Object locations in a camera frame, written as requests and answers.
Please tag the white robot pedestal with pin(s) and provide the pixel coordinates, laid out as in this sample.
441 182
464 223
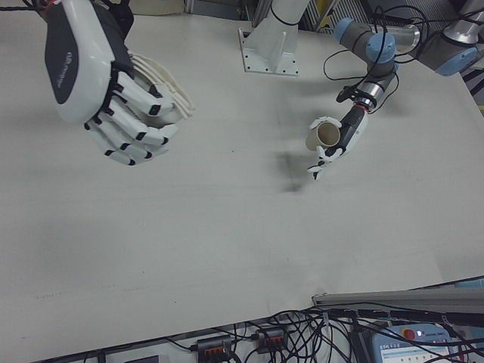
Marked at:
270 53

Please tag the smooth beige paper cup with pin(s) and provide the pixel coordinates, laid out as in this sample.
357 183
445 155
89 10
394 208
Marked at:
329 134

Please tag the light blue plastic bin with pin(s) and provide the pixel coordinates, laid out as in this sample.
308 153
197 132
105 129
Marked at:
474 283

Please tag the black orange connector box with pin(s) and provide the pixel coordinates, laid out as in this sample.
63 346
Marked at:
212 346
270 338

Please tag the ribbed white paper cup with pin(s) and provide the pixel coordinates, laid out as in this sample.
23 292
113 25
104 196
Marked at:
170 85

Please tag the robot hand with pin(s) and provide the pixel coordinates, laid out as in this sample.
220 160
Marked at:
353 128
75 68

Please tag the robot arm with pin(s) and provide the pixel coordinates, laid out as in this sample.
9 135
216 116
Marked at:
382 47
121 15

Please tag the teach pendant with red button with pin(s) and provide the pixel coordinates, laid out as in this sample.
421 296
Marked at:
427 334

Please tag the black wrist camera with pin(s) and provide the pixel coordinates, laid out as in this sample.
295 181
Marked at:
345 94

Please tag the black monitor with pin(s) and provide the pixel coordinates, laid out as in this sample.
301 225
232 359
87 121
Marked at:
132 359

